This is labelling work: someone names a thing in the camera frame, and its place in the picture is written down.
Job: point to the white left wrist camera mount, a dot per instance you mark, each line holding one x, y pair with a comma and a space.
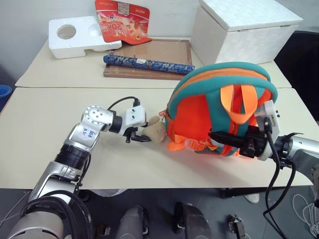
134, 115

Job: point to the blue plastic bin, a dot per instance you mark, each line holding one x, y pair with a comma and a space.
4, 95

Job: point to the large white foam box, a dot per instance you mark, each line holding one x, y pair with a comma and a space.
249, 32

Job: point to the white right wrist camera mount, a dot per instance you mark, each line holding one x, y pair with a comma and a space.
270, 117

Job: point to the red printed snack bag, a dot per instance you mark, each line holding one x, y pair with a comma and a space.
124, 22

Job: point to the brown wooden frame board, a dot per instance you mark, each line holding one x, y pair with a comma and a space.
162, 49

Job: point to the orange and teal backpack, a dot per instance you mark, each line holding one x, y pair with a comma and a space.
192, 117

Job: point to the dark rounded grey shape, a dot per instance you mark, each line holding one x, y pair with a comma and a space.
133, 221

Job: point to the blue patterned paper roll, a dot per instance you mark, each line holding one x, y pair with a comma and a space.
149, 64

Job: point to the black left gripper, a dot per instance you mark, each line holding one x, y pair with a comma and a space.
130, 134

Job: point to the white styrofoam packing insert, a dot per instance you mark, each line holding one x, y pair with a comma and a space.
74, 44

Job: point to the beige plush toy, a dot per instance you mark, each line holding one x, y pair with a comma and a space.
155, 130

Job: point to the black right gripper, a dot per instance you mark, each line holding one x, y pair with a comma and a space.
254, 144

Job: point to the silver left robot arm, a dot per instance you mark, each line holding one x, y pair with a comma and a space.
89, 117

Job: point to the small black metal bracket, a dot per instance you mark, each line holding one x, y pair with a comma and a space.
236, 224

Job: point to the dark rounded black shape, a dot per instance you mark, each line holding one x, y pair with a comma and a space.
194, 221

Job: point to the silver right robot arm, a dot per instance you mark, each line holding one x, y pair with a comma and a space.
304, 149

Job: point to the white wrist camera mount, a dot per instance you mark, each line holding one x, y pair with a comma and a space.
270, 117
134, 115

